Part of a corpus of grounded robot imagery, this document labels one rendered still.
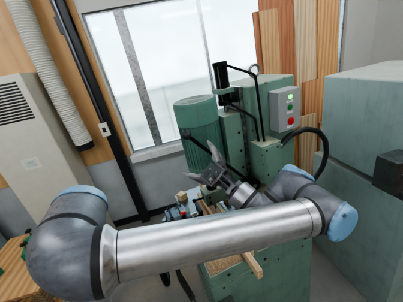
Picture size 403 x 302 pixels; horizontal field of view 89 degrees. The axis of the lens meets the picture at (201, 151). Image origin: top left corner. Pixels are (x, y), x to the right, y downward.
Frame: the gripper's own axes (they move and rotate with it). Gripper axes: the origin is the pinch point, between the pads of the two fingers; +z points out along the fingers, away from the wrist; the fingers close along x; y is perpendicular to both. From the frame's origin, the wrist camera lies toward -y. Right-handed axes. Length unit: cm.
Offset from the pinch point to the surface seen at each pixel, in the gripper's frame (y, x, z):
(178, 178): -151, 49, 61
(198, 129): -0.1, -8.7, 5.5
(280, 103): -6.4, -35.0, -12.0
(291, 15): -112, -147, 54
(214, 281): -12.9, 33.8, -33.2
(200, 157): -7.0, -0.3, 0.6
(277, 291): -59, 34, -63
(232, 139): -12.6, -14.1, -3.9
